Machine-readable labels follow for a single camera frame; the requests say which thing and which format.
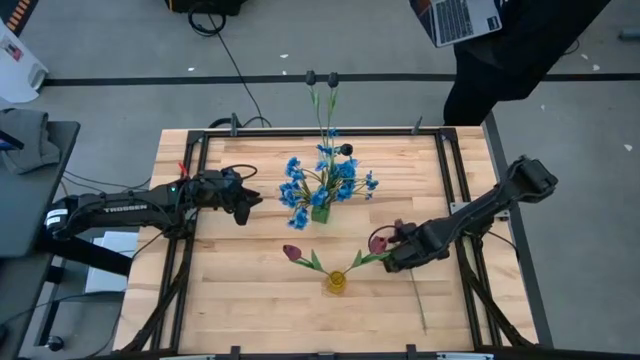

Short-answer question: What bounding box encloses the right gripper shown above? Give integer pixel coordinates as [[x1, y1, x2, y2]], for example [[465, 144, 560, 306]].
[[383, 222, 451, 274]]

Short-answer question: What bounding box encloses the orange black striped mat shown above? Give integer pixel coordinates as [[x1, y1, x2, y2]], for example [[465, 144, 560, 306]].
[[0, 0, 40, 37]]

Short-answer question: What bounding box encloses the red artificial tulip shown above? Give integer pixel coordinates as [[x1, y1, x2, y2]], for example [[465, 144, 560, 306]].
[[340, 234, 392, 276], [282, 243, 335, 276], [393, 218, 428, 335]]

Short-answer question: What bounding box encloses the person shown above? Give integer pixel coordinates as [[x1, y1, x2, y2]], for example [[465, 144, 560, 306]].
[[442, 0, 614, 127]]

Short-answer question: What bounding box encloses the black floor cable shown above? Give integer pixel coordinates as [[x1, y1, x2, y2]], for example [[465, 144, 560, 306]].
[[187, 8, 272, 129]]

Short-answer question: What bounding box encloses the black camera cable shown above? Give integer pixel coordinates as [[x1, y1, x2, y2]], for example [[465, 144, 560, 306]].
[[225, 163, 259, 182], [368, 224, 399, 254]]

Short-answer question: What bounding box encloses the white appliance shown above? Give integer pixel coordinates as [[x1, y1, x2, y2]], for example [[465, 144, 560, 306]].
[[0, 19, 50, 105]]

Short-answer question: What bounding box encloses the dark purple artificial tulip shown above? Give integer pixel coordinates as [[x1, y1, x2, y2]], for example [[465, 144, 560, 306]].
[[322, 72, 341, 146], [332, 142, 354, 166], [305, 69, 324, 146]]

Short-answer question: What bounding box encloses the black floor tape line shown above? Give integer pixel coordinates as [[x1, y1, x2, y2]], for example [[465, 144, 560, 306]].
[[42, 73, 640, 87], [482, 112, 555, 349]]

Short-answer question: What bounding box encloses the white box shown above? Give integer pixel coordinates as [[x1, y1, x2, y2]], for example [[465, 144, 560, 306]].
[[84, 230, 140, 294]]

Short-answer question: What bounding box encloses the grey cloth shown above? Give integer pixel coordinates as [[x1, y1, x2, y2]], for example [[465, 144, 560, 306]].
[[0, 107, 62, 175]]

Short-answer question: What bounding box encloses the green glass vase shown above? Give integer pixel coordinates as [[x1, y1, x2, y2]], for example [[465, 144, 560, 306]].
[[310, 203, 332, 225]]

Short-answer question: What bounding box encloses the yellow glass vase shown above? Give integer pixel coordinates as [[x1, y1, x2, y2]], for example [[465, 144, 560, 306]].
[[324, 268, 347, 295]]

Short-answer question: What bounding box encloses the black desk leg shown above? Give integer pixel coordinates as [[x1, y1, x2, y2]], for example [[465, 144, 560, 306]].
[[34, 224, 134, 351]]

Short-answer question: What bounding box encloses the black equipment case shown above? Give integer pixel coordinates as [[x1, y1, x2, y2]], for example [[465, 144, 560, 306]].
[[164, 0, 249, 15]]

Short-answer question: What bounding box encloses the grey desk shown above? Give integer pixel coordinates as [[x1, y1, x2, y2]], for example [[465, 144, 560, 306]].
[[0, 119, 82, 259]]

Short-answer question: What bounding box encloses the dark phone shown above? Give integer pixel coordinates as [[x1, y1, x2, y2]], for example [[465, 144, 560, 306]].
[[0, 128, 25, 151]]

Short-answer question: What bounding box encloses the silver laptop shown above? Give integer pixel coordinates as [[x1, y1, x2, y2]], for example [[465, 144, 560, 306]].
[[408, 0, 504, 49]]

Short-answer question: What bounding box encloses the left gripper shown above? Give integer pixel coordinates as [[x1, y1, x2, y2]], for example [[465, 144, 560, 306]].
[[188, 168, 264, 226]]

